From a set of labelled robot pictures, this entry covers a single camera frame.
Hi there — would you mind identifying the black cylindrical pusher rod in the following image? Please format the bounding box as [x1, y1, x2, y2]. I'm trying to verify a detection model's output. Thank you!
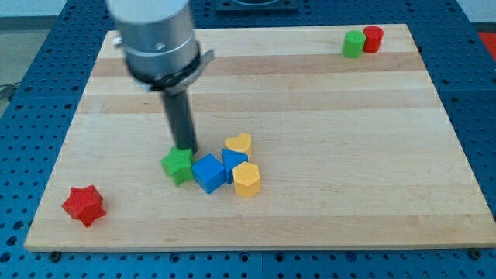
[161, 91, 198, 154]

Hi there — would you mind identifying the yellow hexagon block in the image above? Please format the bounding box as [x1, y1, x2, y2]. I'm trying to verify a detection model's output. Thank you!
[232, 162, 261, 198]

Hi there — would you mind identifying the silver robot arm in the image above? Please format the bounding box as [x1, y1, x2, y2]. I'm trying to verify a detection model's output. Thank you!
[106, 0, 215, 153]

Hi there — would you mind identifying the green star block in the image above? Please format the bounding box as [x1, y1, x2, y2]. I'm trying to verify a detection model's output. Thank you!
[160, 147, 194, 186]

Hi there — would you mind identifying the red star block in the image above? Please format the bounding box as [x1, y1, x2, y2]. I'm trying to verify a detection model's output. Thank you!
[61, 185, 106, 227]

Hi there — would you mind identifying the yellow heart block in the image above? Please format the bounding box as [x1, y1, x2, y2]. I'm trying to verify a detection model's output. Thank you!
[224, 133, 252, 157]

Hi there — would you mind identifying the blue cube block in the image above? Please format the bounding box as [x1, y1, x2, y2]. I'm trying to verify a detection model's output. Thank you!
[192, 153, 226, 194]

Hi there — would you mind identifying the blue triangle block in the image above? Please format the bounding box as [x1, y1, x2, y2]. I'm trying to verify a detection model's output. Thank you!
[222, 149, 249, 184]

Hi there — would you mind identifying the wooden board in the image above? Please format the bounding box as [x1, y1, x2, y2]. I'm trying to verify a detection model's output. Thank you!
[25, 24, 495, 252]

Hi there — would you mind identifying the green cylinder block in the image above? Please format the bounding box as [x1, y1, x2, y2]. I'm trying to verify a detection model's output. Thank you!
[342, 30, 366, 58]

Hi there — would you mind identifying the red cylinder block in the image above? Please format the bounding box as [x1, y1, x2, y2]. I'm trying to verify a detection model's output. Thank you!
[363, 26, 384, 53]

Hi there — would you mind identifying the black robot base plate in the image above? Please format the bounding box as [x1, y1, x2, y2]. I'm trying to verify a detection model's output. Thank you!
[215, 0, 298, 12]

